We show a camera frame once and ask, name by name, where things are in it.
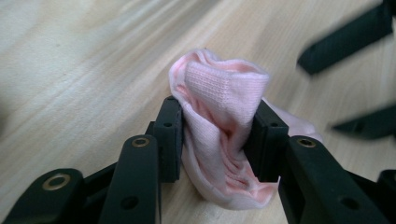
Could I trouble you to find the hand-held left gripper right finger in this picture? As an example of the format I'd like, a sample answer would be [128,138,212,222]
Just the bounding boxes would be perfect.
[244,99,290,183]

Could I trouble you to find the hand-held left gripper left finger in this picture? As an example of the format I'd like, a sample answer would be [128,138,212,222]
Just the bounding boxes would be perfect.
[146,95,183,183]

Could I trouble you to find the pink sock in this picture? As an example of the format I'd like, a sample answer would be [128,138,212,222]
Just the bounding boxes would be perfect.
[167,48,323,211]

